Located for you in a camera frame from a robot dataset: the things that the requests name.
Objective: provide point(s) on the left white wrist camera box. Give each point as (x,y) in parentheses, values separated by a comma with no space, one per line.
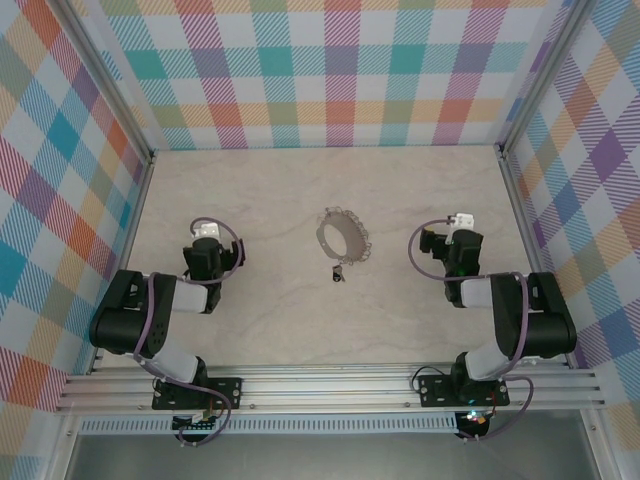
(207,231)

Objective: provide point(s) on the aluminium frame post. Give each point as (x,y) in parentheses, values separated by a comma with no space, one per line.
(107,85)
(545,75)

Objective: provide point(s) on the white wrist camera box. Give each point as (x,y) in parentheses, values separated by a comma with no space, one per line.
(207,231)
(462,221)

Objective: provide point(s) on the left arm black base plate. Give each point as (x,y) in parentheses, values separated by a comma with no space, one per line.
(227,392)

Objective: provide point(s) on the aluminium frame leg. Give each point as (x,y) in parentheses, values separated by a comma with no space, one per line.
(600,445)
(62,450)

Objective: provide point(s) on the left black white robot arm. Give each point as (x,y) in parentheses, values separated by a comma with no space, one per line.
(125,320)

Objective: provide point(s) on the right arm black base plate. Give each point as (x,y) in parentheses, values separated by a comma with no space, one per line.
(435,392)

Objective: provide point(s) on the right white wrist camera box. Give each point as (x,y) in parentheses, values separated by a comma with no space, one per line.
(462,221)

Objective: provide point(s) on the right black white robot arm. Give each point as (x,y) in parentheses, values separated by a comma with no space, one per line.
(545,325)

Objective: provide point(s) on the long aluminium mounting rail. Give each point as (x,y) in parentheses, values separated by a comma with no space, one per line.
(325,387)

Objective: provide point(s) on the large metal keyring band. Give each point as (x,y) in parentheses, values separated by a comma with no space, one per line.
(354,240)

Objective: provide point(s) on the grey metal panel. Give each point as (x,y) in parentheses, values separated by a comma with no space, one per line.
(325,457)

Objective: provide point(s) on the silver key with black fob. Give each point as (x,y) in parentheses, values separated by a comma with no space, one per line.
(337,276)

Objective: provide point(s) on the aluminium side rail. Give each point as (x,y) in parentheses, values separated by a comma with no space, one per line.
(135,215)
(520,220)

